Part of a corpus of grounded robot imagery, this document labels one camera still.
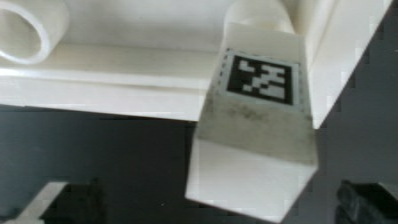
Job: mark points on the white square table top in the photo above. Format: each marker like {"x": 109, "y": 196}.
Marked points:
{"x": 127, "y": 56}

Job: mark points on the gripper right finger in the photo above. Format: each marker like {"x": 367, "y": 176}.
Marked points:
{"x": 369, "y": 203}

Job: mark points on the white table leg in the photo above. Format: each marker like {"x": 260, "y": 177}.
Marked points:
{"x": 255, "y": 157}

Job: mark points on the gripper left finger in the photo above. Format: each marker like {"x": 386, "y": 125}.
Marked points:
{"x": 66, "y": 204}

